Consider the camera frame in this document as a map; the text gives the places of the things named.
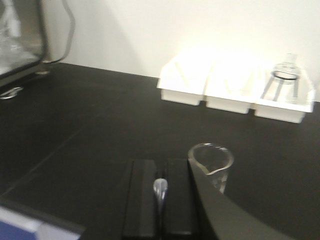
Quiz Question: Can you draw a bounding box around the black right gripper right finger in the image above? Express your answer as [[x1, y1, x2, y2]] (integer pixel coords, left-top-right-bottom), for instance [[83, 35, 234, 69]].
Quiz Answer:
[[163, 158, 290, 240]]

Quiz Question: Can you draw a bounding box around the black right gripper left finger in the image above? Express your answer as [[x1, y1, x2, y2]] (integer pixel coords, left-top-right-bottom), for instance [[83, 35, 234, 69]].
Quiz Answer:
[[122, 159, 157, 238]]

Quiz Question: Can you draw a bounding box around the clear glass beaker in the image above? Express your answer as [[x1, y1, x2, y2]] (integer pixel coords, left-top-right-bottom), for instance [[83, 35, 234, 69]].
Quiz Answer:
[[188, 142, 235, 194]]

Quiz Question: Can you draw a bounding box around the white middle storage bin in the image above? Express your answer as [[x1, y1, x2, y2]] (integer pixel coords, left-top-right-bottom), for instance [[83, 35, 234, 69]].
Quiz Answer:
[[204, 57, 264, 114]]

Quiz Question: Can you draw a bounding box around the white storage bin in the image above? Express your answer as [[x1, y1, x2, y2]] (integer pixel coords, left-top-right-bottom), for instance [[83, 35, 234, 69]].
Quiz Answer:
[[254, 69, 316, 124], [157, 47, 215, 106], [204, 57, 264, 114]]

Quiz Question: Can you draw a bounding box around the blue white box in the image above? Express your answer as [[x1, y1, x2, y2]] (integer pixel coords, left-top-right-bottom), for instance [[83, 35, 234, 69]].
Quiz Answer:
[[0, 196, 86, 240]]

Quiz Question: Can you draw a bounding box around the white left storage bin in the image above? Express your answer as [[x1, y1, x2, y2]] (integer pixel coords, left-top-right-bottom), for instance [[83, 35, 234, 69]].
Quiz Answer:
[[157, 47, 215, 106]]

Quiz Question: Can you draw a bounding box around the white right storage bin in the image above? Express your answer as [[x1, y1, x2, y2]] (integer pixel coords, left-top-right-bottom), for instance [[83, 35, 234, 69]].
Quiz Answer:
[[254, 69, 316, 124]]

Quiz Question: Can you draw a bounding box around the clear round-bottom glass flask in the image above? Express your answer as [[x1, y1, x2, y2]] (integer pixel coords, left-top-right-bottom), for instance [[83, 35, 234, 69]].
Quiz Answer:
[[272, 53, 301, 80]]

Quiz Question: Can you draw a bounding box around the glass-door lab cabinet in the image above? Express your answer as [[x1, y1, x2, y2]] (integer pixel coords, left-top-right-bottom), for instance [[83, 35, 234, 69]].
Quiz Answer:
[[0, 0, 48, 101]]

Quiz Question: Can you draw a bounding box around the black wire tripod stand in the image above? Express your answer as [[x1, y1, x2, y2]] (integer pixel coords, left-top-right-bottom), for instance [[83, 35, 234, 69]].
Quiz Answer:
[[260, 70, 300, 102]]

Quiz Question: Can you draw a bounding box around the black power cable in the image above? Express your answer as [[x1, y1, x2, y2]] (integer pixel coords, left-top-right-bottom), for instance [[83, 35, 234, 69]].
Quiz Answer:
[[42, 0, 76, 64]]

